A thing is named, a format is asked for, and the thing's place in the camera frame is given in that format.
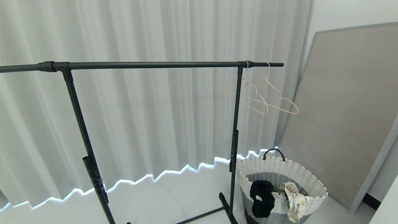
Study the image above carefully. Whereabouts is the pink clothes hanger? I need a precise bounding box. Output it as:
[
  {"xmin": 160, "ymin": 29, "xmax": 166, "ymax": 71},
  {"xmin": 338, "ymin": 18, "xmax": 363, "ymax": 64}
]
[
  {"xmin": 225, "ymin": 67, "xmax": 269, "ymax": 115},
  {"xmin": 241, "ymin": 63, "xmax": 299, "ymax": 115}
]

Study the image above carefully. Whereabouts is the cream printed garment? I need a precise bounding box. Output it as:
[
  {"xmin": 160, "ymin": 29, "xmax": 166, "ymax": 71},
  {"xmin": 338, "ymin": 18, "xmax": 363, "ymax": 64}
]
[{"xmin": 281, "ymin": 182, "xmax": 309, "ymax": 222}]

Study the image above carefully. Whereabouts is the black clothes rack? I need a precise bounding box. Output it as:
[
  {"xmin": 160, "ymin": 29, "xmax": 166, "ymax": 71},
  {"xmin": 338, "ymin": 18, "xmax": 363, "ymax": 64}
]
[{"xmin": 0, "ymin": 61, "xmax": 284, "ymax": 224}]

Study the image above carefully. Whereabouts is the white laundry basket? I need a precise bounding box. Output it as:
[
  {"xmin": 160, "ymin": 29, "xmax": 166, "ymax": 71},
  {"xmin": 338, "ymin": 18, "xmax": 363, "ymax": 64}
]
[{"xmin": 236, "ymin": 148, "xmax": 328, "ymax": 224}]

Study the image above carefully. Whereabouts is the white curtain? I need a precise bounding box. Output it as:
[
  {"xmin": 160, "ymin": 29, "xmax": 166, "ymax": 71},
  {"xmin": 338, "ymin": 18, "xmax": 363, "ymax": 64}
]
[{"xmin": 0, "ymin": 0, "xmax": 311, "ymax": 209}]

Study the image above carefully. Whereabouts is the black garment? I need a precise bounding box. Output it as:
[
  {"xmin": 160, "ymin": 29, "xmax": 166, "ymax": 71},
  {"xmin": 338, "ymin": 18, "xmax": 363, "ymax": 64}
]
[{"xmin": 250, "ymin": 180, "xmax": 275, "ymax": 218}]

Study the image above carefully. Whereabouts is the large grey board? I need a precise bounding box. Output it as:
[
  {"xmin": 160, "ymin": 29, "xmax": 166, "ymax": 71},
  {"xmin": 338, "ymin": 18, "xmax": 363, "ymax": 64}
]
[{"xmin": 275, "ymin": 22, "xmax": 398, "ymax": 210}]

